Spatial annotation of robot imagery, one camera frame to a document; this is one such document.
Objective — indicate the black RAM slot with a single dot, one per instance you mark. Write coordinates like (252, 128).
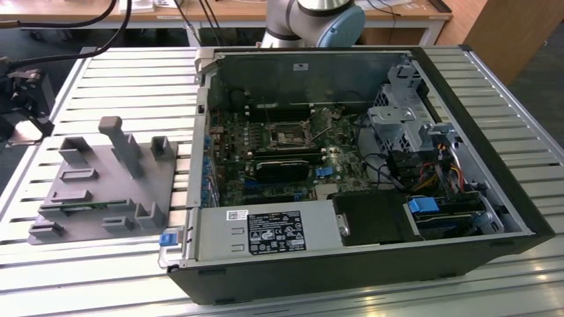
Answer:
(287, 153)
(282, 117)
(287, 158)
(282, 109)

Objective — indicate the CPU socket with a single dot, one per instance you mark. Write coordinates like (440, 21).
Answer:
(287, 136)

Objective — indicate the grey parts rack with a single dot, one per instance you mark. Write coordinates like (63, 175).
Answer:
(110, 171)

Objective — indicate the green RAM stick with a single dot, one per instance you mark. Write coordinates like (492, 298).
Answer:
(95, 206)

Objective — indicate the white box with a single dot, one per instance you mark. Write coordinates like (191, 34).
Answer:
(136, 5)

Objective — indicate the wooden desk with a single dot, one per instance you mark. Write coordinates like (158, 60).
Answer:
(167, 16)

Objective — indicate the blue case latch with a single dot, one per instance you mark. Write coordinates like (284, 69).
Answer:
(168, 240)

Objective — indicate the silver power supply with label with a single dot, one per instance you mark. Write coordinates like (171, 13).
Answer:
(220, 237)

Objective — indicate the black graphics card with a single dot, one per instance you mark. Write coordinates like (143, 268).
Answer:
(282, 171)

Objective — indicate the blue board connector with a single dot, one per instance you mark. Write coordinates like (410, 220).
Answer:
(323, 172)

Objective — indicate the silver chipset heatsink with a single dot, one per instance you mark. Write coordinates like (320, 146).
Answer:
(326, 191)

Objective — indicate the green motherboard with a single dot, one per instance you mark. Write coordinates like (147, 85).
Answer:
(342, 165)

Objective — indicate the metal drive cage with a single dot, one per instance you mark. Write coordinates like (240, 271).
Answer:
(396, 128)

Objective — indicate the black PC case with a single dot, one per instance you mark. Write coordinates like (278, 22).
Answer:
(308, 277)

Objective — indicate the black plastic shroud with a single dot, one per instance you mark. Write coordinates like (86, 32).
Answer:
(375, 218)

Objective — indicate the blue disk carrier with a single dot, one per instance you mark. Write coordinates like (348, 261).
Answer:
(423, 205)

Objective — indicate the wooden cabinet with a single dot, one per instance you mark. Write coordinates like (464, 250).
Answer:
(515, 36)

